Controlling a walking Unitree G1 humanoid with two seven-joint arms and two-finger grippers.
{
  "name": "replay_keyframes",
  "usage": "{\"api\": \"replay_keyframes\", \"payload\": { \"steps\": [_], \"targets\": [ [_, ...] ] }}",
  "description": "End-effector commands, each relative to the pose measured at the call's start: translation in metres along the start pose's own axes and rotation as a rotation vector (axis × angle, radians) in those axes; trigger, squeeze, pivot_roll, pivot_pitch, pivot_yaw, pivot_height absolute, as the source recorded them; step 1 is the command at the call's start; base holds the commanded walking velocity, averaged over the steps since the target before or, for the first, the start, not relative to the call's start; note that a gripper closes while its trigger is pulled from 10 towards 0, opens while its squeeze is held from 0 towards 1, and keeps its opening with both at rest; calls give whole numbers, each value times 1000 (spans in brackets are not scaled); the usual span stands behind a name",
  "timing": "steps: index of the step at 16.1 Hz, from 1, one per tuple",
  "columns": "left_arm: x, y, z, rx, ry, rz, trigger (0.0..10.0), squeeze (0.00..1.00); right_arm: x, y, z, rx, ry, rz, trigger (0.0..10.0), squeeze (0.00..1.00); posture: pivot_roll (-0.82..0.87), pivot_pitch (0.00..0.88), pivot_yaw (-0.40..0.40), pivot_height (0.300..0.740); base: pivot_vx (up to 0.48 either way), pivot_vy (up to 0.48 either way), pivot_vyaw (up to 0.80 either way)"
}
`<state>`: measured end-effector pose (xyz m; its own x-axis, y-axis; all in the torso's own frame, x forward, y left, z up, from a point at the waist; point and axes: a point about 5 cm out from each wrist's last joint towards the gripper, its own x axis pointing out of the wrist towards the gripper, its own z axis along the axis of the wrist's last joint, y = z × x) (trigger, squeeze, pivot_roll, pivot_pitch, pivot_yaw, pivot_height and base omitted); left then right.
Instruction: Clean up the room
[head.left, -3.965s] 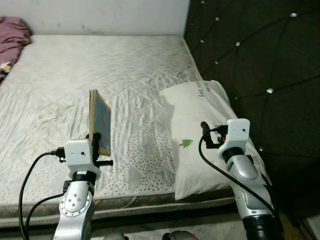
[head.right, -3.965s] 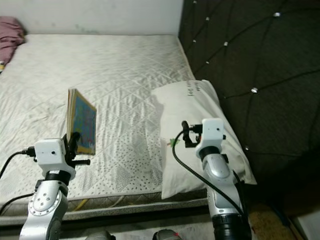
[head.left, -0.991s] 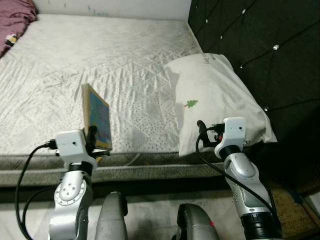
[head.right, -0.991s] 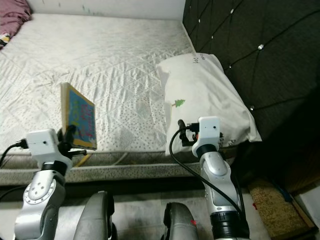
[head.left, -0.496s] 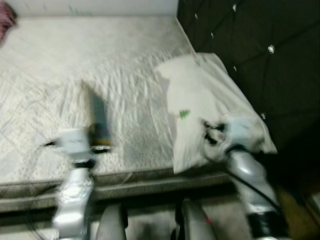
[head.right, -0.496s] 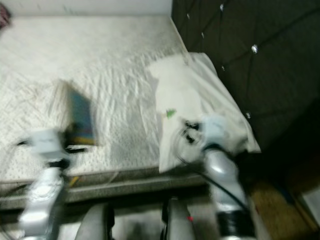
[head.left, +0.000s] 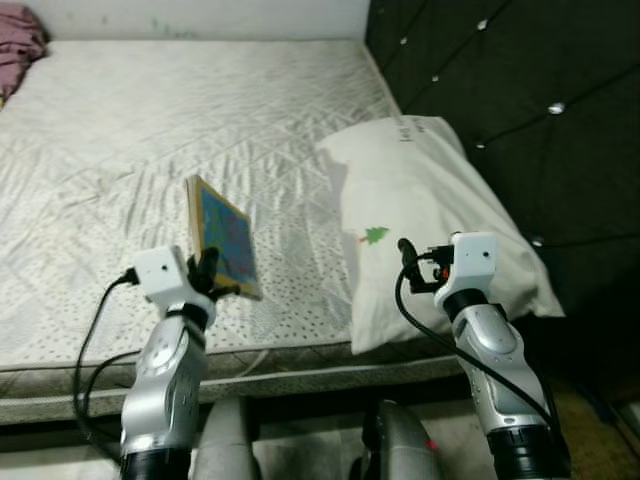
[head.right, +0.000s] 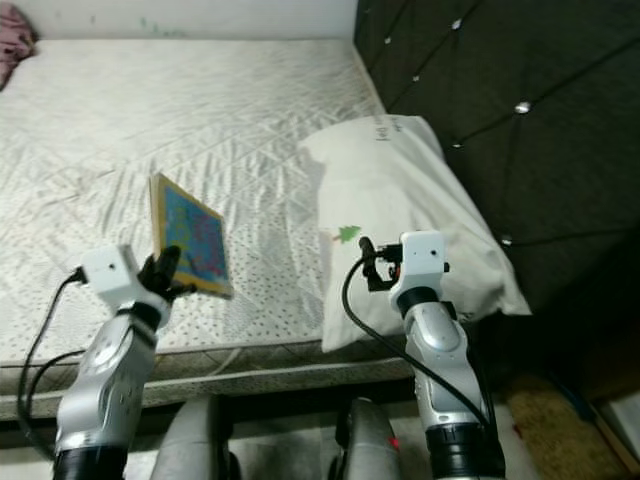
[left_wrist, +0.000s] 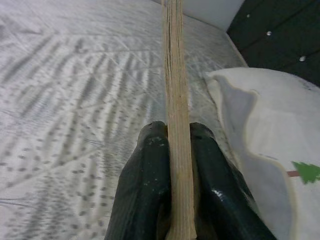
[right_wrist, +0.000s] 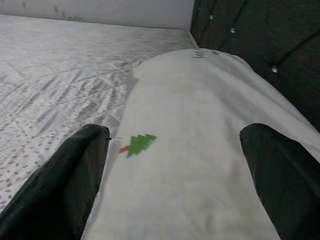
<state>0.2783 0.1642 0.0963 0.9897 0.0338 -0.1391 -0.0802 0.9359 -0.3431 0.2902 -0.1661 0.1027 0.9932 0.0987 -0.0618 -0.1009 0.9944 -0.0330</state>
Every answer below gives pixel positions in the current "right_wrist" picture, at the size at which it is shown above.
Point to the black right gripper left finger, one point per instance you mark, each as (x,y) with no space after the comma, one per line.
(55,190)

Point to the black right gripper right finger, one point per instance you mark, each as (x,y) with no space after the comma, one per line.
(290,190)

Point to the white pillow green tree print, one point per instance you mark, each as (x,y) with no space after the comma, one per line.
(187,112)

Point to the grey patterned mattress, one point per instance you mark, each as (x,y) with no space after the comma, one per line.
(62,75)

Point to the black tufted headboard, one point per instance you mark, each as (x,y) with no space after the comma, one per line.
(275,32)

